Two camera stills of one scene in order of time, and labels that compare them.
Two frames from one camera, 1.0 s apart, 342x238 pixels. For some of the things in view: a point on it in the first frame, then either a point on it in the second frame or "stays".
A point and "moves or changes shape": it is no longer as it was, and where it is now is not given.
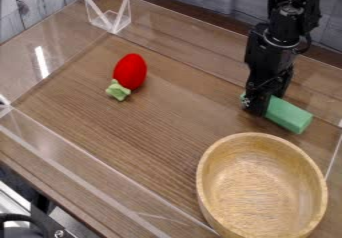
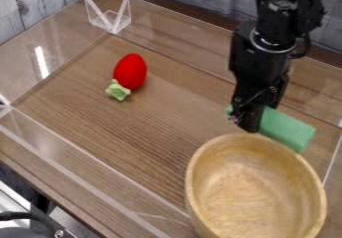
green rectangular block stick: (284, 115) moves or changes shape
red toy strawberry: (130, 72) stays
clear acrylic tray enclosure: (117, 89) stays
